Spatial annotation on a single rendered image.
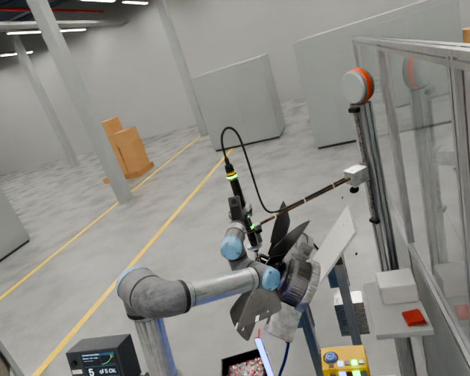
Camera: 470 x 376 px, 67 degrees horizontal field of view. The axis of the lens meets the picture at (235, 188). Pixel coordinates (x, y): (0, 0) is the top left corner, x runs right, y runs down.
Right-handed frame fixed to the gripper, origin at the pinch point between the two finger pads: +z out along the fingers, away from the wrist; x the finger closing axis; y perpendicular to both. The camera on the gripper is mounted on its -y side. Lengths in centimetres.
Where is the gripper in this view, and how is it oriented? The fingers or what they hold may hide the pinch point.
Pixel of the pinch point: (242, 202)
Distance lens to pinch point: 156.0
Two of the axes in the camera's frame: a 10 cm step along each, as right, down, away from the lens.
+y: 2.9, 9.0, 3.4
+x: 9.4, -2.1, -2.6
